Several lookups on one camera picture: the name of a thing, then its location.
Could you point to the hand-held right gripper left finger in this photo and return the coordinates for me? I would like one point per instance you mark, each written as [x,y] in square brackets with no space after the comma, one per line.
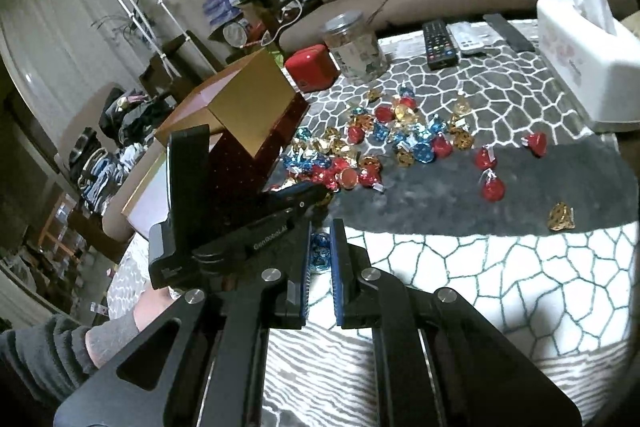
[302,279]

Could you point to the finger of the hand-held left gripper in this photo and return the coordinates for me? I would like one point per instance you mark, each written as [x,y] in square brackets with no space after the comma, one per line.
[300,197]

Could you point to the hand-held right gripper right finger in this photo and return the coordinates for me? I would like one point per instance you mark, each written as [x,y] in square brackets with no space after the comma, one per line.
[340,279]

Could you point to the blue foil candy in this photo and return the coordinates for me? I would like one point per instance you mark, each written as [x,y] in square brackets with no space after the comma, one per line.
[320,254]

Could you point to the gold box lid white inside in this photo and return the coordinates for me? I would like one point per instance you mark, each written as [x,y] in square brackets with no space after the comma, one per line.
[150,207]

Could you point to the gold box with red shred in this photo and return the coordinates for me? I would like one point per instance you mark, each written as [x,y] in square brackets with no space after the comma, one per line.
[250,107]

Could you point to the pile of foil candies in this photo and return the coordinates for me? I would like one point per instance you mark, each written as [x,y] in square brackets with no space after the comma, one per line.
[410,142]

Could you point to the person's left forearm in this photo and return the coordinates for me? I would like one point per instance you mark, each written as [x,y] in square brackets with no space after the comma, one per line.
[50,357]

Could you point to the pile of clothes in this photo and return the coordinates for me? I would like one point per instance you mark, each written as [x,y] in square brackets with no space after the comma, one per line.
[130,122]

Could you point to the brown upholstered chair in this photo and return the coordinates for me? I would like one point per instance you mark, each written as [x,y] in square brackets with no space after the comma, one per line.
[82,122]

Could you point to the red cube box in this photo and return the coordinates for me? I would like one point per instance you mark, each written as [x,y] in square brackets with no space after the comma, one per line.
[310,69]

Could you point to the clear jar with metal lid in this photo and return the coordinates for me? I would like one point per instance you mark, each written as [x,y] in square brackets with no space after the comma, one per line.
[355,52]

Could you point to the round tin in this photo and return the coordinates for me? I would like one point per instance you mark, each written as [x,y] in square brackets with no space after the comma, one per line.
[236,33]

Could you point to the white pole stand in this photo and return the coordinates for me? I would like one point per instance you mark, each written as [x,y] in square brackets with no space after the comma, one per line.
[145,7]

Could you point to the stack of blue boxes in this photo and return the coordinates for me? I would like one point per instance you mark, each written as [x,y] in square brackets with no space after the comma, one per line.
[222,4]

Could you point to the black remote control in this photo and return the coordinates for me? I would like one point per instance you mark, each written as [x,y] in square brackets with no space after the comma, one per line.
[440,44]

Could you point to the white remote control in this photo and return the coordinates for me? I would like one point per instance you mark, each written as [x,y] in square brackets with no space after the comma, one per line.
[470,39]

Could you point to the slim dark remote control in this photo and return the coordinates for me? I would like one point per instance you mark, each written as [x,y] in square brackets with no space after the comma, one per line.
[510,34]

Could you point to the white tissue box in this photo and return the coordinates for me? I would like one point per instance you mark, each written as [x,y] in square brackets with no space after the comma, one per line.
[585,57]

